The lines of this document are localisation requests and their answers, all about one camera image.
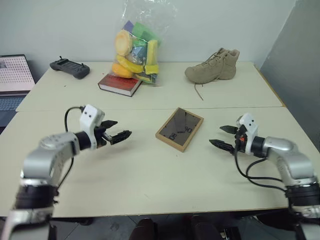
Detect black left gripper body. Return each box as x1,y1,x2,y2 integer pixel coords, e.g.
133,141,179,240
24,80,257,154
93,124,113,148

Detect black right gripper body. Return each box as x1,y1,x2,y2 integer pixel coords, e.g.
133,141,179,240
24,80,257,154
233,126,248,154

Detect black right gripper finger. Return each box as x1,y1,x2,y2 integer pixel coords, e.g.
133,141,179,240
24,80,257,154
208,139,236,153
219,125,238,135

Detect red hardcover book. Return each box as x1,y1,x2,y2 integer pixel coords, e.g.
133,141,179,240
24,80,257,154
97,73,143,97

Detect wooden framed square clock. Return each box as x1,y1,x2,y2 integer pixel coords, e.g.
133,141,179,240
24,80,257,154
155,107,204,153

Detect tan suede boot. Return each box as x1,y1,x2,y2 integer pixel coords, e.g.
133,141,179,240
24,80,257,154
184,47,241,101

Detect dark grey handheld controller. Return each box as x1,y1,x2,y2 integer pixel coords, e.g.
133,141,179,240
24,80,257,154
49,55,91,80

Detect clear bag of sponges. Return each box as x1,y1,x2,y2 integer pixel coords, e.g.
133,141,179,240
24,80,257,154
109,0,166,88

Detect dark rounded shape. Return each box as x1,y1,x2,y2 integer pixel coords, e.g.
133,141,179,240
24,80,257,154
129,217,159,240

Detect open laptop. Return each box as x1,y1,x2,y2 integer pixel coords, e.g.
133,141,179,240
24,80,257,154
0,53,36,128

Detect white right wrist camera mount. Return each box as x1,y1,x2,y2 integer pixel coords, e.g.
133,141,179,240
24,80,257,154
235,112,259,155

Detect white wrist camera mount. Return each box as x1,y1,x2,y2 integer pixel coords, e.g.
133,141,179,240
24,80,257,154
79,104,106,151
235,112,259,155

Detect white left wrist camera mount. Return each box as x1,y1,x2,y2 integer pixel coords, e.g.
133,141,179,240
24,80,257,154
79,104,106,151

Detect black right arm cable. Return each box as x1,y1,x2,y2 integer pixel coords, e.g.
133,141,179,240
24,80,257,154
233,139,291,195

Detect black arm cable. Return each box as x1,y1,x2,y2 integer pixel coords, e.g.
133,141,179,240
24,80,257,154
233,139,291,195
56,106,85,193

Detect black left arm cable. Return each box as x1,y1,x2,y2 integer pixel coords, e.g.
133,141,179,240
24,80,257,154
56,106,85,193

